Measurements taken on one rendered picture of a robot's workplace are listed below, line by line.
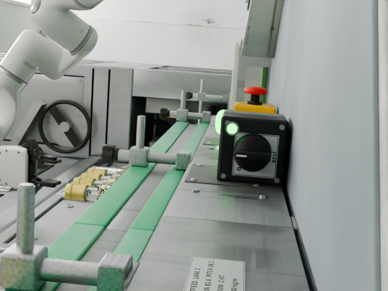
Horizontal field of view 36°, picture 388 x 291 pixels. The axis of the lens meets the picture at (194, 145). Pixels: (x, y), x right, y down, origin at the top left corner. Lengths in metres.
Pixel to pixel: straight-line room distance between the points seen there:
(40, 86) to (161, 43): 2.74
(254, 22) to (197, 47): 3.83
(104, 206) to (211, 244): 0.19
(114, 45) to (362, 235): 4.91
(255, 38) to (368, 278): 1.04
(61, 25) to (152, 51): 3.63
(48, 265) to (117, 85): 1.94
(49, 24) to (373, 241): 1.28
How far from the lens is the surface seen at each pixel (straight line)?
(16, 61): 1.57
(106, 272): 0.41
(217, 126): 1.01
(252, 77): 1.48
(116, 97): 2.35
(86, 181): 1.31
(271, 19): 1.22
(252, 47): 1.32
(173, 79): 2.31
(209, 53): 5.05
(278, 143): 0.71
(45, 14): 1.49
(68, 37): 1.50
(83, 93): 2.40
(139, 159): 0.86
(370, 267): 0.28
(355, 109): 0.34
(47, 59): 1.58
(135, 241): 0.54
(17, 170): 1.49
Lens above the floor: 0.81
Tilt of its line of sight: 4 degrees up
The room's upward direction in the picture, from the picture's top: 85 degrees counter-clockwise
